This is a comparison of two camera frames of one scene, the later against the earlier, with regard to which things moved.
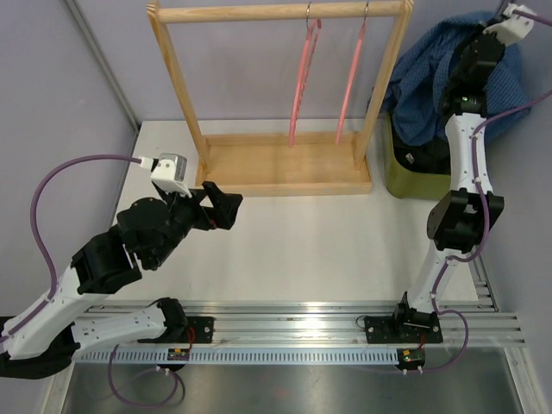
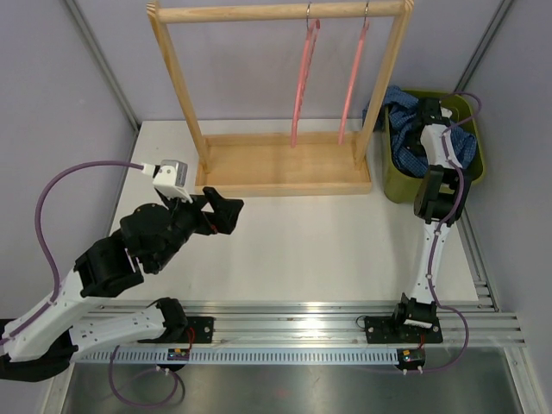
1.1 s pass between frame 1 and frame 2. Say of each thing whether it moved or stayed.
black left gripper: stayed
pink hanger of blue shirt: stayed
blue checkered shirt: moved
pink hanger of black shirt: stayed
